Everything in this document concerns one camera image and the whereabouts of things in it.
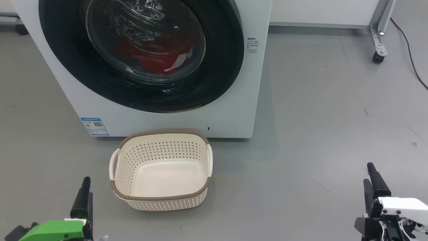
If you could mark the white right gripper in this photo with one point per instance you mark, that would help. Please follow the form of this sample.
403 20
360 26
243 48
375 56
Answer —
404 207

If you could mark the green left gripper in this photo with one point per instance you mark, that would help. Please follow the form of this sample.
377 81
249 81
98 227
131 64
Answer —
53 231

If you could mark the red jersey with white trim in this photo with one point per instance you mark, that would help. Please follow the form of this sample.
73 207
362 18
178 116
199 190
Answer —
147 57

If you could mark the black round glass washer door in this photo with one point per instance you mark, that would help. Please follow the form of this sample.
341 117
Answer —
220 67

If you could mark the cream perforated basket brown rim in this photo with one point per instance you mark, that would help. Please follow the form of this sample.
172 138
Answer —
160 174

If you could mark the white front-load washing machine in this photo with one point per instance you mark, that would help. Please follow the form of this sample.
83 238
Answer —
167 124

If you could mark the stainless steel washing machine drum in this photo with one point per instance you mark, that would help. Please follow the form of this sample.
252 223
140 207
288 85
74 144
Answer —
133 20

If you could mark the blue energy label sticker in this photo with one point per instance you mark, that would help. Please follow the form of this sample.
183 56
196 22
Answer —
94 126

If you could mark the round white filter cover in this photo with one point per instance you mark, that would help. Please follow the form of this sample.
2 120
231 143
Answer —
222 128

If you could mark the metal cart leg with caster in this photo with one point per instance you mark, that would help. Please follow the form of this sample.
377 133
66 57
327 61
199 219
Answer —
379 33

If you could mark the grey frame foot black caster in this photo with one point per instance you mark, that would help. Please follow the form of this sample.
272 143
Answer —
21 30

